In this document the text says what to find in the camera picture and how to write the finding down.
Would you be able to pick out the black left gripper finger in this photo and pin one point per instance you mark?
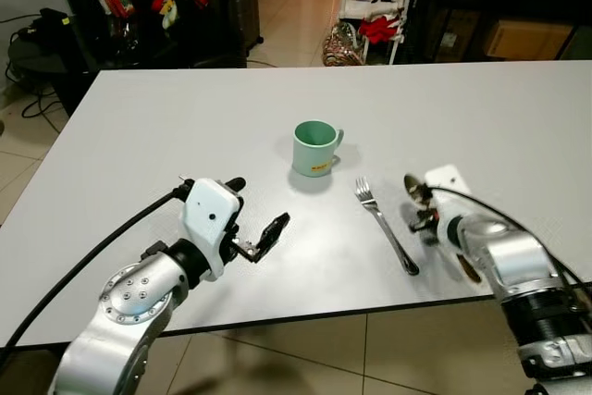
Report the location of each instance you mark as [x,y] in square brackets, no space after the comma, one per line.
[276,231]
[235,184]

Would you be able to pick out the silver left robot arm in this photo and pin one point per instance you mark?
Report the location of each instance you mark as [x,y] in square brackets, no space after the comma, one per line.
[129,312]

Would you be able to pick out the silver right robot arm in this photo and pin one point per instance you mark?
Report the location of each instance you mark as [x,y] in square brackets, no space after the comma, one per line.
[518,265]

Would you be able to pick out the metal fork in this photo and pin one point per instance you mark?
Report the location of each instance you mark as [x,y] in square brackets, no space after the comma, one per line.
[387,228]

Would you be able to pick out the green mug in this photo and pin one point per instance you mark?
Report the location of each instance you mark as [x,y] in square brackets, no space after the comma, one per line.
[313,154]

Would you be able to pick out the black suitcase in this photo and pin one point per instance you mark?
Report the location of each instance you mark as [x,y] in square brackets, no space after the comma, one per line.
[236,16]

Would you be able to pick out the patterned brown bag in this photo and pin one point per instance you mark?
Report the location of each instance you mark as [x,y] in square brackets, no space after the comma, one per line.
[342,46]

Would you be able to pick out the yellow green toy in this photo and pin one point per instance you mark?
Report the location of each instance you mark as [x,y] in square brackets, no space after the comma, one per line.
[168,14]

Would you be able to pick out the brown cardboard box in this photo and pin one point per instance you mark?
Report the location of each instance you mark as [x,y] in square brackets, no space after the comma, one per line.
[527,41]

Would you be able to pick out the black bag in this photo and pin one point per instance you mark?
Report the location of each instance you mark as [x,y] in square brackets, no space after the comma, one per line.
[51,34]

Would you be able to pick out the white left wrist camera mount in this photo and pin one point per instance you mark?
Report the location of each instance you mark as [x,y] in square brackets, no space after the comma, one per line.
[208,219]

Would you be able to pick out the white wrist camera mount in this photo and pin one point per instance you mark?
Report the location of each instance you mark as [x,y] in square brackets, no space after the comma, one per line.
[446,179]
[208,219]

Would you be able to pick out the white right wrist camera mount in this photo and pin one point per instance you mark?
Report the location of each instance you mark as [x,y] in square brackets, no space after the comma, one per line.
[446,179]

